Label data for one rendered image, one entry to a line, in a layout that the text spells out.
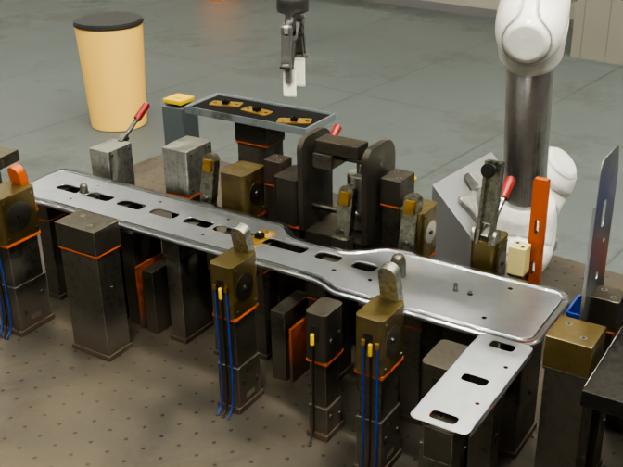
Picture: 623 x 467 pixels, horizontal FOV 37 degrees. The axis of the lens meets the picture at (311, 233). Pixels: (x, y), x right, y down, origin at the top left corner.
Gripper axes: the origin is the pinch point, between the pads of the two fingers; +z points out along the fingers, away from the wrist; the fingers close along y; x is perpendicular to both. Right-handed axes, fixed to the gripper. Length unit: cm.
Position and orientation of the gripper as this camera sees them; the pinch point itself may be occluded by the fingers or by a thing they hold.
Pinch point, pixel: (294, 81)
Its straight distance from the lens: 225.6
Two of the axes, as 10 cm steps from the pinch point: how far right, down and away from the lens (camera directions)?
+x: 9.7, 0.8, -2.1
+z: 0.2, 9.1, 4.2
